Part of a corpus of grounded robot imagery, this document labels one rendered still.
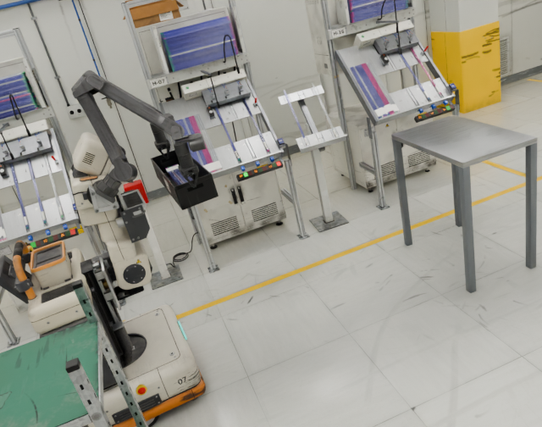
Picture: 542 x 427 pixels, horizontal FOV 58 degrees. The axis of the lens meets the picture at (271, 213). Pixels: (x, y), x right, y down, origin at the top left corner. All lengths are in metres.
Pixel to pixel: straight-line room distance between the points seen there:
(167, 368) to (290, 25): 3.98
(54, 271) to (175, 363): 0.71
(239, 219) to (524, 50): 4.67
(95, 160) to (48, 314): 0.68
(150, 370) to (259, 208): 1.84
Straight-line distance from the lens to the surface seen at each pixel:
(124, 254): 2.39
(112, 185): 2.13
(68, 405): 1.47
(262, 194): 3.92
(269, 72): 5.50
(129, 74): 5.22
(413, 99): 4.04
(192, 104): 3.79
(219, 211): 3.87
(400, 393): 2.49
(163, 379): 2.53
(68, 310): 2.31
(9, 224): 3.58
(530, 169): 2.96
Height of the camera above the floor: 1.81
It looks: 25 degrees down
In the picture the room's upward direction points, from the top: 14 degrees counter-clockwise
